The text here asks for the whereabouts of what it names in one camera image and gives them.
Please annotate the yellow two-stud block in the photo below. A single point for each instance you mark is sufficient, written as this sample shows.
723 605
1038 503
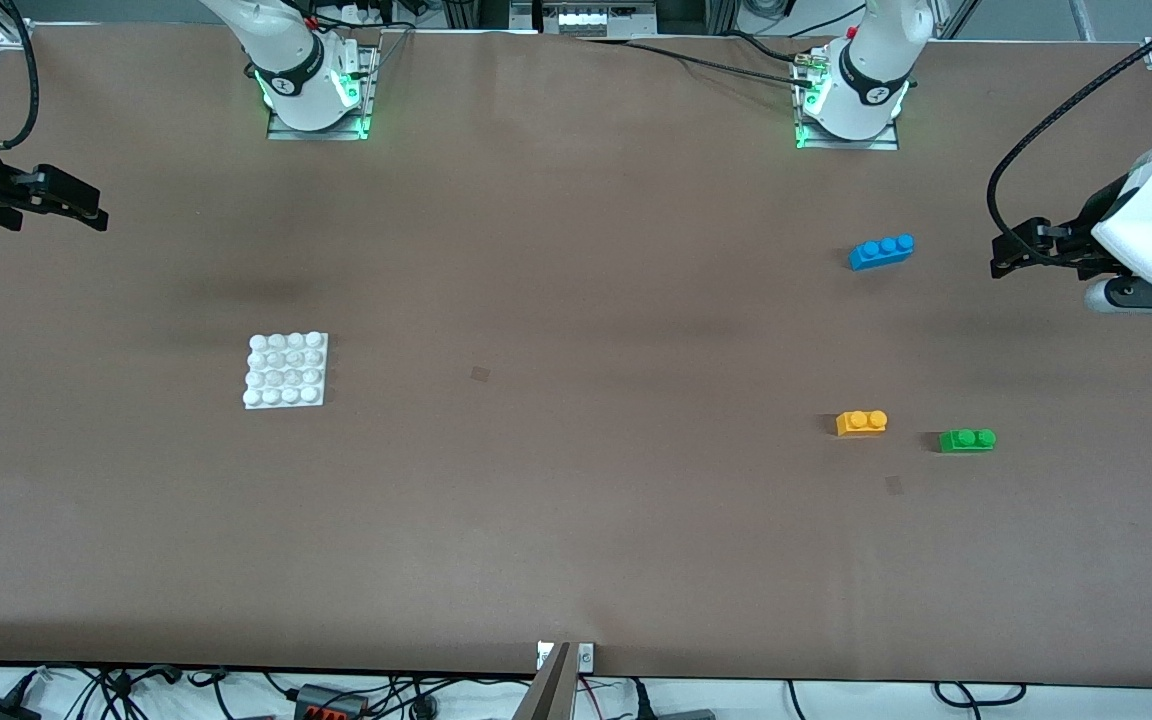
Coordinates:
861 424

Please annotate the white studded base plate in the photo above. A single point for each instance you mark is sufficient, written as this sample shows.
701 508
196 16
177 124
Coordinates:
285 371

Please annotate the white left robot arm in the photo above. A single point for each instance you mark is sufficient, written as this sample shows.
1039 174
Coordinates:
871 70

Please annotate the blue three-stud block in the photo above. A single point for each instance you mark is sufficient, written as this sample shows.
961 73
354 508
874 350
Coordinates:
881 252

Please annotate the green two-stud block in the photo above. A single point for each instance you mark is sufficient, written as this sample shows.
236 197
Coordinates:
967 441

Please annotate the black power brick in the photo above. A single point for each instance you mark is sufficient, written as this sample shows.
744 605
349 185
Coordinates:
1 710

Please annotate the white power strip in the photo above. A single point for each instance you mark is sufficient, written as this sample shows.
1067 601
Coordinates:
591 18

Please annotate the black orange power adapter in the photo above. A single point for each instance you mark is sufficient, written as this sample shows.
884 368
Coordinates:
331 702

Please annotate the white post clamp bracket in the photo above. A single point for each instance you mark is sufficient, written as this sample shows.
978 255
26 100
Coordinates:
585 656

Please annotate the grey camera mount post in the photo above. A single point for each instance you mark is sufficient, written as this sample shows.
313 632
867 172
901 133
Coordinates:
548 690

